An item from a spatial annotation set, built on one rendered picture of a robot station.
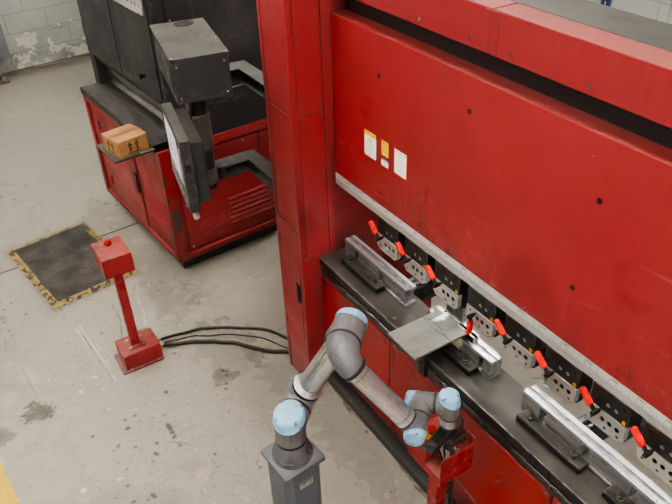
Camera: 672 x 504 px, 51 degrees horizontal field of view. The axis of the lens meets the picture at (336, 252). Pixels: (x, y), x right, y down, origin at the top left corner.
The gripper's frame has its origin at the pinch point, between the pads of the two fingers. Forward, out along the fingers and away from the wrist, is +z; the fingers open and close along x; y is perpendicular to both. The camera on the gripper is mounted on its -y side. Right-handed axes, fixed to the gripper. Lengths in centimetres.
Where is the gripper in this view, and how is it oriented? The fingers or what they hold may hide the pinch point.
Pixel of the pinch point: (445, 458)
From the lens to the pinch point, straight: 282.0
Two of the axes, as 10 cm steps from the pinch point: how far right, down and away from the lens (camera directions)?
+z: 1.0, 7.9, 6.1
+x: -5.3, -4.7, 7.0
